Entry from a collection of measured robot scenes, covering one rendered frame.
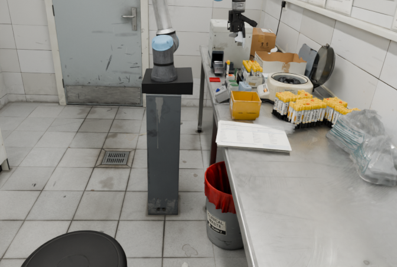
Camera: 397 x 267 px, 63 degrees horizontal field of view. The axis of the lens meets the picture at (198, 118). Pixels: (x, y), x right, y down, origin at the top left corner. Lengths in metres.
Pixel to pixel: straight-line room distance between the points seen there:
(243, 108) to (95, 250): 0.87
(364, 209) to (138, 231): 1.43
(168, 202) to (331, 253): 1.42
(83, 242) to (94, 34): 2.70
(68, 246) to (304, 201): 0.81
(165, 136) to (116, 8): 1.94
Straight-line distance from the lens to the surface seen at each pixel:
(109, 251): 1.23
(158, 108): 1.86
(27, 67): 4.07
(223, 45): 2.31
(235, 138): 1.38
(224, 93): 1.72
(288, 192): 1.15
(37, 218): 2.44
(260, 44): 2.74
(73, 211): 2.42
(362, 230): 1.11
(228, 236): 2.02
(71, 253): 1.25
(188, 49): 3.66
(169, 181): 2.12
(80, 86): 3.88
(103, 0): 3.59
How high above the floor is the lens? 1.55
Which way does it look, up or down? 26 degrees down
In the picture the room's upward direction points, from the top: 3 degrees clockwise
